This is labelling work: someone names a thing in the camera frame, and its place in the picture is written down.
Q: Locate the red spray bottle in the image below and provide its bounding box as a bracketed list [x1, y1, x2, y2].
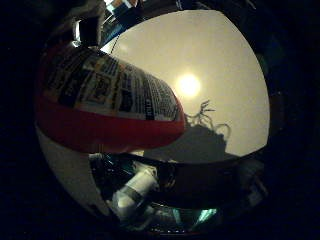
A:
[34, 0, 187, 155]

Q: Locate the black white braided cable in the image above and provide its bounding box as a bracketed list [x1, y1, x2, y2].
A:
[109, 34, 122, 56]

